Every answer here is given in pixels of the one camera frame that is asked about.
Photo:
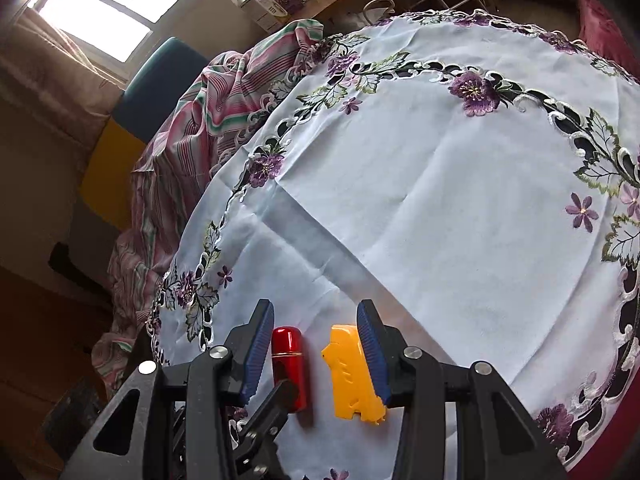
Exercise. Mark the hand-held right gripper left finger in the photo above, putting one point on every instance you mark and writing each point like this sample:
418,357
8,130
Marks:
257,350

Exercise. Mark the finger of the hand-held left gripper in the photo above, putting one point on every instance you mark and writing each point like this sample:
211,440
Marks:
272,410

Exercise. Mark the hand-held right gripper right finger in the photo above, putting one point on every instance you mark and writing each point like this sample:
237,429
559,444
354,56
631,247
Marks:
372,355

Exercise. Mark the yellow toy block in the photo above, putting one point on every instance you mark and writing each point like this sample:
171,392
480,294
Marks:
350,380

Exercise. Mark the red glossy cylinder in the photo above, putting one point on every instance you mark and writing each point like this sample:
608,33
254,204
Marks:
290,360

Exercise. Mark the white embroidered floral tablecloth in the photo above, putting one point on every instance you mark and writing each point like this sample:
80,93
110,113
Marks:
450,185

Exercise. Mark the wooden wardrobe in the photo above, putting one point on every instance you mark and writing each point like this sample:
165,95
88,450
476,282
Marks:
40,335

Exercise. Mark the pink green striped bedsheet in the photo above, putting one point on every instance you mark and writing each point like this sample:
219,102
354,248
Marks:
200,110

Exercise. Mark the blue and yellow chair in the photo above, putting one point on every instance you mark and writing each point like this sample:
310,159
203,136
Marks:
160,90

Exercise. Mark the beige curtain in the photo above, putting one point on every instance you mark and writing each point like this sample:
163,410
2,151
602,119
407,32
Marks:
60,75

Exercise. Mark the white carton box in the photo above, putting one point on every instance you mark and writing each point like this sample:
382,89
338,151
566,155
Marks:
255,7

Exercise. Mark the purple carton box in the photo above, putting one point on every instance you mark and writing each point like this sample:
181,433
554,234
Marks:
285,1

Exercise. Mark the window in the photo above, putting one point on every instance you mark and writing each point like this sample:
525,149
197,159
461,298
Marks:
100,20

